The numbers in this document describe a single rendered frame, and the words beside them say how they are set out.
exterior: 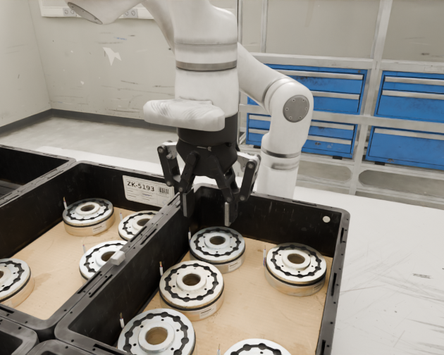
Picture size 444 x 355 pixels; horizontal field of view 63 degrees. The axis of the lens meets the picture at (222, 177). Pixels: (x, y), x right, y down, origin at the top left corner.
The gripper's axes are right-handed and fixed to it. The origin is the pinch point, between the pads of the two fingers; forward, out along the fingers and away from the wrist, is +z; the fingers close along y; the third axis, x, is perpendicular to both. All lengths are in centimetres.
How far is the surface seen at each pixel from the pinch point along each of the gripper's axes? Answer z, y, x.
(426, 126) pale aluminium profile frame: 41, -52, -189
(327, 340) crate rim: 7.4, -18.2, 9.0
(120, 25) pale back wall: 0, 211, -268
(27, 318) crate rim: 7.5, 14.9, 19.2
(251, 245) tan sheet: 17.4, -1.7, -16.3
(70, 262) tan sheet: 17.5, 27.5, 0.9
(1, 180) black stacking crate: 18, 68, -18
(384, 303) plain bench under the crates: 30.3, -28.4, -24.4
